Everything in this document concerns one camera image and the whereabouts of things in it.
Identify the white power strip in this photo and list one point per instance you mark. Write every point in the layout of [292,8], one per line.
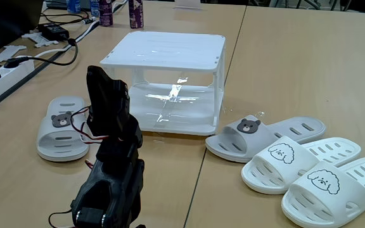
[2,82]

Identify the white dog slipper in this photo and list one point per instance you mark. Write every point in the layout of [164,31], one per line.
[322,202]
[274,169]

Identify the black power adapter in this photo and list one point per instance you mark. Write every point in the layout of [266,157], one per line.
[53,31]

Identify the black laptop screen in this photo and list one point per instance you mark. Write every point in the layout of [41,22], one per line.
[8,22]

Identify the white two-shelf shoe rack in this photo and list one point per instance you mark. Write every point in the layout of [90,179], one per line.
[166,50]

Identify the blue drink can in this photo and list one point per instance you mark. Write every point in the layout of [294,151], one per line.
[73,5]
[94,8]

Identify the grey bear slipper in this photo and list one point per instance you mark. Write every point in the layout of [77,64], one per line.
[230,141]
[59,147]

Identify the clear tape piece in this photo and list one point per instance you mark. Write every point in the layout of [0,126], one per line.
[260,113]

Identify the white flat plastic part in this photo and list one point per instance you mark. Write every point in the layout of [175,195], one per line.
[38,38]
[6,52]

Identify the white card stand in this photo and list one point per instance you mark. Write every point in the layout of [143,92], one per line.
[187,3]

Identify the purple drink can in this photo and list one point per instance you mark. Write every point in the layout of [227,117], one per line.
[106,12]
[136,14]

